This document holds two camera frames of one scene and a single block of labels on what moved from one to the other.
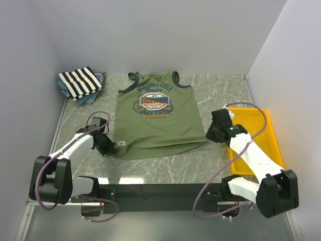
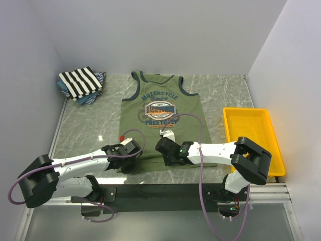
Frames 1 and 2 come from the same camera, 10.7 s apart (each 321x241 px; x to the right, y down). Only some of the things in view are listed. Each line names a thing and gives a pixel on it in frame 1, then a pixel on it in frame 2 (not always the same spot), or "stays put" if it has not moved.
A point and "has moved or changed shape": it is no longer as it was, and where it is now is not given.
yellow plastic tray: x=253 y=120 stays put
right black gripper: x=209 y=134 to x=168 y=162
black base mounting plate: x=153 y=198 stays put
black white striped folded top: x=80 y=82 stays put
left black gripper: x=107 y=150 to x=133 y=169
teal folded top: x=81 y=101 stays put
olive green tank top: x=156 y=115 has moved or changed shape
